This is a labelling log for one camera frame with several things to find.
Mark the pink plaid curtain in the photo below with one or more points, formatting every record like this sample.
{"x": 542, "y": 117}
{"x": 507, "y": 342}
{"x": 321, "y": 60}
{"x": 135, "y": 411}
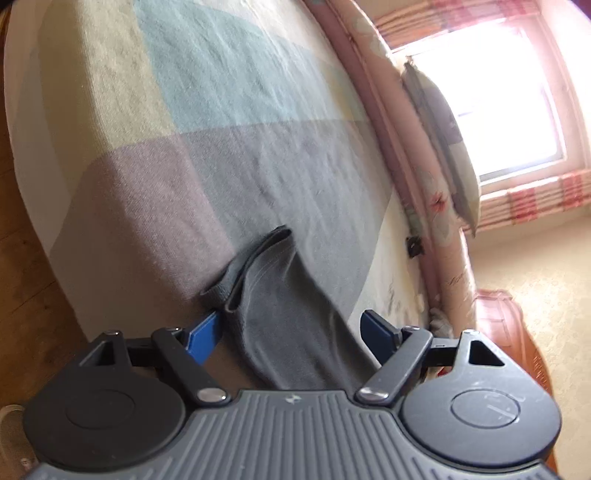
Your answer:
{"x": 540, "y": 198}
{"x": 438, "y": 18}

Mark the wooden bed headboard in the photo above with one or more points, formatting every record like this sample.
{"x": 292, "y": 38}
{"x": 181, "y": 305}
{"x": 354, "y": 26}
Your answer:
{"x": 508, "y": 332}

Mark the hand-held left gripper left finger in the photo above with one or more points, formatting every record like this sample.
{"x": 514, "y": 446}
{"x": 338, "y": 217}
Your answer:
{"x": 203, "y": 332}

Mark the bright window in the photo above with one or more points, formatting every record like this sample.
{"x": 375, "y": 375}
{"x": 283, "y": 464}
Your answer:
{"x": 498, "y": 101}

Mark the grey crumpled cloth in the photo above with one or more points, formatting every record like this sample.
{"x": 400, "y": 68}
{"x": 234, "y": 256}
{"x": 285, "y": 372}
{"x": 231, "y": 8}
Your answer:
{"x": 442, "y": 323}

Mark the grey floral pillow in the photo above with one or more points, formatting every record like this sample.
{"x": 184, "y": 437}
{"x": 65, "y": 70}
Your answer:
{"x": 448, "y": 138}

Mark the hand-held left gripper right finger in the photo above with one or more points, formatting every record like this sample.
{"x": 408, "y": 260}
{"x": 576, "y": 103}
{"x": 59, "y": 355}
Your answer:
{"x": 376, "y": 334}

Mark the black hair claw clip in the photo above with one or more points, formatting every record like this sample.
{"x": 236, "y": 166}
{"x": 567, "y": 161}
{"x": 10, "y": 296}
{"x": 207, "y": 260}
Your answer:
{"x": 414, "y": 247}

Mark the dark grey pants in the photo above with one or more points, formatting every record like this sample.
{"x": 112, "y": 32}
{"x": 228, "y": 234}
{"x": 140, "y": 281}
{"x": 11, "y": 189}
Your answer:
{"x": 286, "y": 323}

